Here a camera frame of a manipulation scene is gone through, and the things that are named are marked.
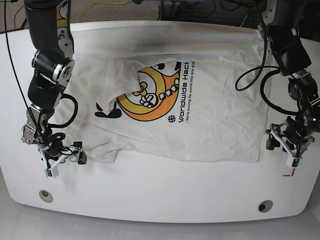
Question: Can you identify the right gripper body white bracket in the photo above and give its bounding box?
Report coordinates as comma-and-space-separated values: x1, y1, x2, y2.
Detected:
39, 144, 74, 170

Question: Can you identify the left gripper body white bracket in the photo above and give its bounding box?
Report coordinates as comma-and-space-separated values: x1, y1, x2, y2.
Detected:
265, 119, 315, 158

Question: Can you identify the white printed t-shirt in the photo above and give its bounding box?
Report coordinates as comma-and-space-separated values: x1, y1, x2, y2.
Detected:
64, 23, 267, 163

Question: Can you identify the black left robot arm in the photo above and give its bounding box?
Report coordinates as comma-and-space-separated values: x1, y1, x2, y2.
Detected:
260, 0, 320, 168

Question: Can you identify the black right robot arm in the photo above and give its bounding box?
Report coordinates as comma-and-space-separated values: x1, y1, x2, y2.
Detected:
21, 0, 87, 178

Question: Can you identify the red tape rectangle marking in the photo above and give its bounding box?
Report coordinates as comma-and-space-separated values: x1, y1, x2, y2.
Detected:
282, 168, 296, 177

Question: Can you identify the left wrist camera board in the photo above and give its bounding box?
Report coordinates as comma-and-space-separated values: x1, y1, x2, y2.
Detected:
286, 155, 303, 168

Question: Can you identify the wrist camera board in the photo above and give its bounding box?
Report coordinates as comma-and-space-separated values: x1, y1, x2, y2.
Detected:
44, 167, 59, 178
286, 155, 303, 168

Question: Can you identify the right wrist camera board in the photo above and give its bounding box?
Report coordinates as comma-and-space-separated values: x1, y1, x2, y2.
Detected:
44, 167, 59, 178

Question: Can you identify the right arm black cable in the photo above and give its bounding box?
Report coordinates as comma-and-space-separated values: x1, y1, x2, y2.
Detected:
2, 0, 80, 161

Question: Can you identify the left table cable grommet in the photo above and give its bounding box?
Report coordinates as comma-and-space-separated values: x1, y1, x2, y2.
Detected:
39, 190, 53, 203

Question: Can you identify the table cable grommet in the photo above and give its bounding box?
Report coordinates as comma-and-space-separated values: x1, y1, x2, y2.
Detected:
258, 200, 273, 213
39, 190, 53, 203

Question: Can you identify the right table cable grommet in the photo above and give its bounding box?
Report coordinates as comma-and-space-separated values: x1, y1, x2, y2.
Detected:
258, 200, 273, 213

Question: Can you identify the yellow cable on floor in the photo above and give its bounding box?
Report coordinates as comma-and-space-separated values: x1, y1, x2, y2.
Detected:
77, 0, 128, 23

